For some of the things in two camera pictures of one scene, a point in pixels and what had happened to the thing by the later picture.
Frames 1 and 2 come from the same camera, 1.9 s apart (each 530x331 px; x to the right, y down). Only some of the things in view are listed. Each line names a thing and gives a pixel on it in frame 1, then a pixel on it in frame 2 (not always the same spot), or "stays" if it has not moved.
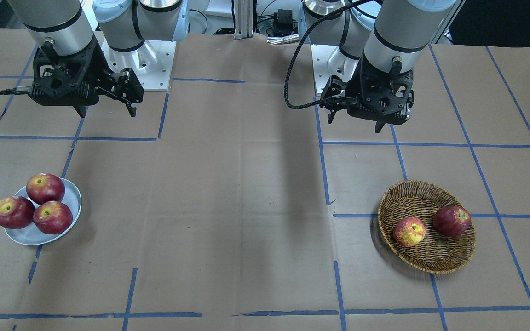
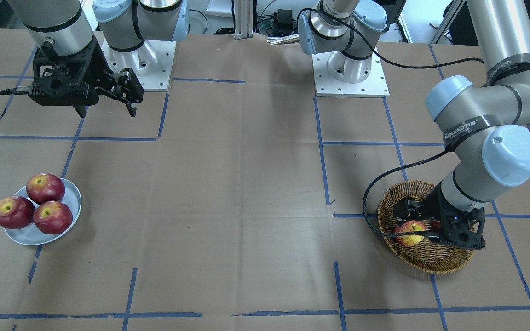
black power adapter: (285, 20) stays
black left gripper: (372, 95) → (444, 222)
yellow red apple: (408, 231) stays
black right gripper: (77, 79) stays
